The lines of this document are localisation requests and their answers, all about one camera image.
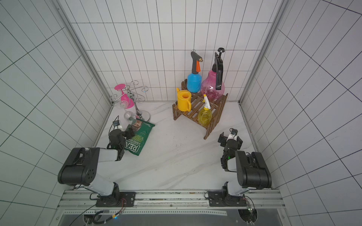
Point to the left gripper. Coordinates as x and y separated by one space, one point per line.
128 135

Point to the small yellow spray bottle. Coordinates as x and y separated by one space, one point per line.
205 114

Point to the pink pressure sprayer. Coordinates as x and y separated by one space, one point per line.
213 86

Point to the yellow watering can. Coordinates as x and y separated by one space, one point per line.
184 100

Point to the blue spray bottle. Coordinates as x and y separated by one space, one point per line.
194 79

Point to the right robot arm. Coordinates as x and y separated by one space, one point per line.
250 168

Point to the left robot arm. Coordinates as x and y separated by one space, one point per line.
80 168

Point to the wooden slatted shelf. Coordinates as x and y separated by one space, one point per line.
197 103

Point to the clear wine glass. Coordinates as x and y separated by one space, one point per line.
130 117

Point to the green chips bag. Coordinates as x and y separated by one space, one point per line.
142 130

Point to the metal wine glass rack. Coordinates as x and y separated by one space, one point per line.
137 98

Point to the pink wine glass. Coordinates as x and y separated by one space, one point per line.
125 101

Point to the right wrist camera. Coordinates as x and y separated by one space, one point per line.
233 134

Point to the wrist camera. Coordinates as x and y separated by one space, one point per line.
233 134
117 124

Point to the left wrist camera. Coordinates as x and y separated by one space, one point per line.
117 124

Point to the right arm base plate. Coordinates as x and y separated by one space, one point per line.
219 199

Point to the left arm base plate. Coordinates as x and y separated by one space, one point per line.
121 199

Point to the aluminium mounting rail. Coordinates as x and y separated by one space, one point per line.
167 201

